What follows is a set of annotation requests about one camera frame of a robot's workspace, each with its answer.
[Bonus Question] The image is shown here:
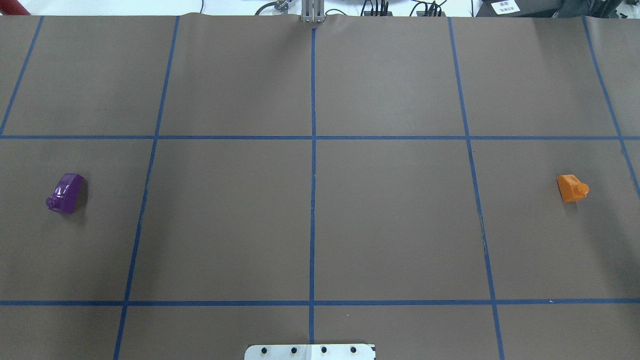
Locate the orange trapezoid block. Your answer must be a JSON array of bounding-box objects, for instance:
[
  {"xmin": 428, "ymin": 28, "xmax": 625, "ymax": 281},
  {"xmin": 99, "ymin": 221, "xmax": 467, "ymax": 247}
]
[{"xmin": 556, "ymin": 174, "xmax": 590, "ymax": 203}]

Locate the purple trapezoid block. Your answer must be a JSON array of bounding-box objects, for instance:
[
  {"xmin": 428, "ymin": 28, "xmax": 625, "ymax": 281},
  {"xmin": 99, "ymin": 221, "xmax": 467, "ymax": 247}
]
[{"xmin": 45, "ymin": 173, "xmax": 84, "ymax": 215}]

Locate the brown paper table mat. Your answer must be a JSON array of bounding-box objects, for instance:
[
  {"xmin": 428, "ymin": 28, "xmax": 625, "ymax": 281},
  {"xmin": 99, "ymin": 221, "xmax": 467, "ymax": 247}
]
[{"xmin": 1, "ymin": 13, "xmax": 639, "ymax": 360}]

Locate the black box with label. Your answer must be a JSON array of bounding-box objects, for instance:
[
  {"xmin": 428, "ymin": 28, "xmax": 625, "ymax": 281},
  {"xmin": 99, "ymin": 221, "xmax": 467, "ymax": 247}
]
[{"xmin": 474, "ymin": 0, "xmax": 565, "ymax": 18}]

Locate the red object at corner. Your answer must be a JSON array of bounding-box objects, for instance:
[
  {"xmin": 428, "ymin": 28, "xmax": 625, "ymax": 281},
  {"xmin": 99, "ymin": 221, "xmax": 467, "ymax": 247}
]
[{"xmin": 0, "ymin": 0, "xmax": 31, "ymax": 16}]

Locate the grey metal clamp post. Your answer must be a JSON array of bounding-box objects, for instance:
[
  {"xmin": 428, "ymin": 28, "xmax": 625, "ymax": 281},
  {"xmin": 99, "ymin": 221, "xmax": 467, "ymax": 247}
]
[{"xmin": 301, "ymin": 0, "xmax": 326, "ymax": 23}]

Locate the white metal base plate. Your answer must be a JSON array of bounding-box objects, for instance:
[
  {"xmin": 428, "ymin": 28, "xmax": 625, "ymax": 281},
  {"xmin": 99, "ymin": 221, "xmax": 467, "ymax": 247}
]
[{"xmin": 244, "ymin": 343, "xmax": 377, "ymax": 360}]

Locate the black cable bundle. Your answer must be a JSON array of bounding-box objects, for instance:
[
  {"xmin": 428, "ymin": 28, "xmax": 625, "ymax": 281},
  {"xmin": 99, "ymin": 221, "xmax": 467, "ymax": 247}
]
[{"xmin": 361, "ymin": 0, "xmax": 447, "ymax": 18}]

